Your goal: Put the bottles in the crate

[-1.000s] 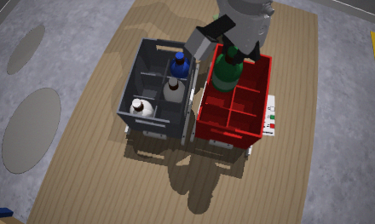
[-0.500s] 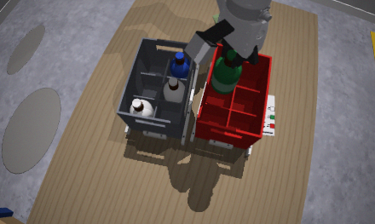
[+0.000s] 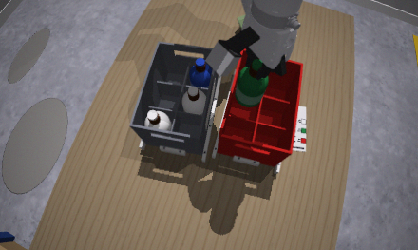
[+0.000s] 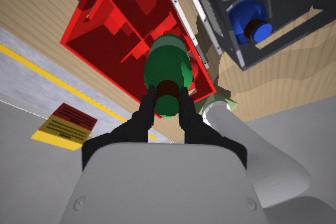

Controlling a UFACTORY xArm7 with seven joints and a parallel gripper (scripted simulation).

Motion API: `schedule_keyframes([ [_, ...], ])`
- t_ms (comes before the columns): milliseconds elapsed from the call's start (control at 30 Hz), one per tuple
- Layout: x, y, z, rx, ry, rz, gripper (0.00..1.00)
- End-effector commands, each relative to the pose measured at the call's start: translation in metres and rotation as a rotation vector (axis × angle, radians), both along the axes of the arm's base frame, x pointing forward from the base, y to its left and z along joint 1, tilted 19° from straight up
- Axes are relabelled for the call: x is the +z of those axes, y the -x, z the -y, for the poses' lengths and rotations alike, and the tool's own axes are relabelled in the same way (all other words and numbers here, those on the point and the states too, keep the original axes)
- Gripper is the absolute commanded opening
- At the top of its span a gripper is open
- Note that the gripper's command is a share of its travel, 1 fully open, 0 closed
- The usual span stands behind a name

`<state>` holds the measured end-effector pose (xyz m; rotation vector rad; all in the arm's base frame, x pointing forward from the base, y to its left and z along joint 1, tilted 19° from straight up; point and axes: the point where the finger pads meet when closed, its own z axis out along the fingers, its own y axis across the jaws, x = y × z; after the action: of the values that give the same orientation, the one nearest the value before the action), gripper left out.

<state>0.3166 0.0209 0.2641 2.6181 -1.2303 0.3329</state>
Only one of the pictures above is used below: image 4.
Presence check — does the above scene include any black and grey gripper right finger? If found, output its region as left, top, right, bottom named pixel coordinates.
left=178, top=87, right=247, bottom=171

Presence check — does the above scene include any green bottle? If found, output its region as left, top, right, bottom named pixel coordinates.
left=143, top=34, right=193, bottom=117

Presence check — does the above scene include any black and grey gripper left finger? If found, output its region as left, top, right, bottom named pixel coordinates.
left=82, top=85, right=156, bottom=172

